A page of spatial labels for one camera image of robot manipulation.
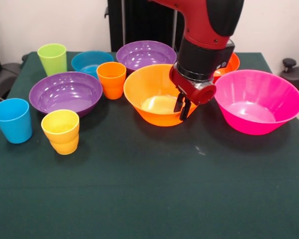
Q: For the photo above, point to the dark green table cloth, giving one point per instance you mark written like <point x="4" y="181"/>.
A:
<point x="149" y="199"/>

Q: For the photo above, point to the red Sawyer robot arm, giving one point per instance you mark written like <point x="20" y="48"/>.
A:
<point x="201" y="25"/>

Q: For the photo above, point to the blue plastic cup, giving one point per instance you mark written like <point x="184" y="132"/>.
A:
<point x="12" y="127"/>

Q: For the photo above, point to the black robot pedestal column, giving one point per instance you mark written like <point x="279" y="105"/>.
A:
<point x="139" y="25"/>

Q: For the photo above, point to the lime green plastic cup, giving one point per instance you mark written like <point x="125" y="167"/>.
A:
<point x="52" y="62"/>

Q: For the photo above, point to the orange plastic cup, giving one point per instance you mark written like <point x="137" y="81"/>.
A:
<point x="112" y="87"/>

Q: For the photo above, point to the black chair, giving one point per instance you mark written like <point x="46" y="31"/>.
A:
<point x="5" y="74"/>

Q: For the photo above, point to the blue plastic bowl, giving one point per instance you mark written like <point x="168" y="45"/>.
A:
<point x="89" y="61"/>

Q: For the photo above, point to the black knobbed equipment stand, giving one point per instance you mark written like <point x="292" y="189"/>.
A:
<point x="291" y="74"/>

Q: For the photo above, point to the red-orange plastic bowl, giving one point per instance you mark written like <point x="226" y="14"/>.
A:
<point x="233" y="64"/>

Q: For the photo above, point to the yellow plastic cup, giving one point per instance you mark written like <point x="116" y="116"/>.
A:
<point x="62" y="142"/>

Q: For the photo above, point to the large orange plastic bowl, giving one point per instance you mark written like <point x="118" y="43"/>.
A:
<point x="149" y="117"/>

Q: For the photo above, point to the large pink plastic bowl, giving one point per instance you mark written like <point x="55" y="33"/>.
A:
<point x="251" y="124"/>

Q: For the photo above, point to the purple plastic bowl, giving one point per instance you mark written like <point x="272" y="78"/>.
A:
<point x="64" y="92"/>
<point x="144" y="54"/>

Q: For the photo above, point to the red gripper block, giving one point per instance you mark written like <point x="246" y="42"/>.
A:
<point x="199" y="95"/>

